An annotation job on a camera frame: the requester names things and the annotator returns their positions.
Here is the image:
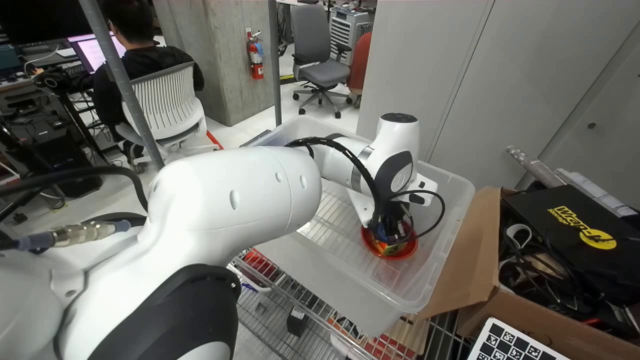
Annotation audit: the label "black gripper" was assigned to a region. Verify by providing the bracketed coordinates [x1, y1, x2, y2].
[370, 195, 415, 244]

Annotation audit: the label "orange bowl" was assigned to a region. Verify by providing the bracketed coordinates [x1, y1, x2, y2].
[360, 223, 419, 262]

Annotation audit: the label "clear plastic storage bin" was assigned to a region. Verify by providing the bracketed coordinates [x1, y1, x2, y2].
[242, 115, 477, 339]

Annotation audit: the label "open cardboard box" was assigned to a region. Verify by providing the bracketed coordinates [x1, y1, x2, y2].
[397, 185, 640, 360]

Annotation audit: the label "small black block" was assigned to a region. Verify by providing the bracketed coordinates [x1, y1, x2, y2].
[286, 307, 310, 337]

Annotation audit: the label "small orange items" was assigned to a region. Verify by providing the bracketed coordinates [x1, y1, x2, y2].
[239, 248, 286, 286]

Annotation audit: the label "white checker calibration board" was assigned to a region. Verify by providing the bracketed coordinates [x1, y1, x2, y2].
[466, 315, 571, 360]

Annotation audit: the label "grey office chair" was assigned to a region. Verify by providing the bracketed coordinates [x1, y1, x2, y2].
[287, 3, 356, 121]

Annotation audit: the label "black bag with yellow logo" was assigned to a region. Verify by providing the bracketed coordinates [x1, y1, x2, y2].
[502, 183, 640, 306]

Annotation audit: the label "orange floor tape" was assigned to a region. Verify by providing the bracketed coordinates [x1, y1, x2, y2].
[204, 127, 226, 151]

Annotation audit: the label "thin grey metal pole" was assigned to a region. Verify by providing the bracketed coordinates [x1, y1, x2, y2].
[266, 0, 283, 127]

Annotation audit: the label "white slatted unit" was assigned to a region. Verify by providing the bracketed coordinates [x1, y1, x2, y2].
[328, 3, 372, 50]

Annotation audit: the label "red fire extinguisher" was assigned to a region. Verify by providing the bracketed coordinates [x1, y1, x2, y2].
[243, 26, 268, 83]

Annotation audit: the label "white mesh office chair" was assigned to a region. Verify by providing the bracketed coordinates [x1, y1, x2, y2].
[109, 60, 209, 164]

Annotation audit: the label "person in black shirt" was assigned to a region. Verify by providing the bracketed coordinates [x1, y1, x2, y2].
[89, 0, 208, 129]

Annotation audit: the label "thick grey metal pole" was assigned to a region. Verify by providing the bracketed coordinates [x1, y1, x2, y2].
[78, 0, 168, 171]

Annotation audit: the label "laptop with purple screen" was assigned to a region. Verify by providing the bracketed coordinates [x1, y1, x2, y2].
[63, 29, 127, 76]

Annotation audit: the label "black equipment stack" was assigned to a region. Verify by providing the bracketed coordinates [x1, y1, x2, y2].
[0, 67, 103, 197]

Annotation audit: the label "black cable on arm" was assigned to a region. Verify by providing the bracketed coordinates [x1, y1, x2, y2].
[286, 135, 448, 241]

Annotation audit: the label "wire shelf cart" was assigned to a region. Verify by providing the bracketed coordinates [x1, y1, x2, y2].
[226, 248, 470, 360]

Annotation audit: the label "white looped cable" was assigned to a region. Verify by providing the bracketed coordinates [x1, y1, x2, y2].
[504, 222, 536, 254]

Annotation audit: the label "thick black hose cable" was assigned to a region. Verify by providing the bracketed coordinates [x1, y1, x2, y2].
[0, 164, 149, 223]

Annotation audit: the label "cable with metal connector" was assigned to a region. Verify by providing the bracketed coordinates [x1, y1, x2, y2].
[0, 218, 135, 256]

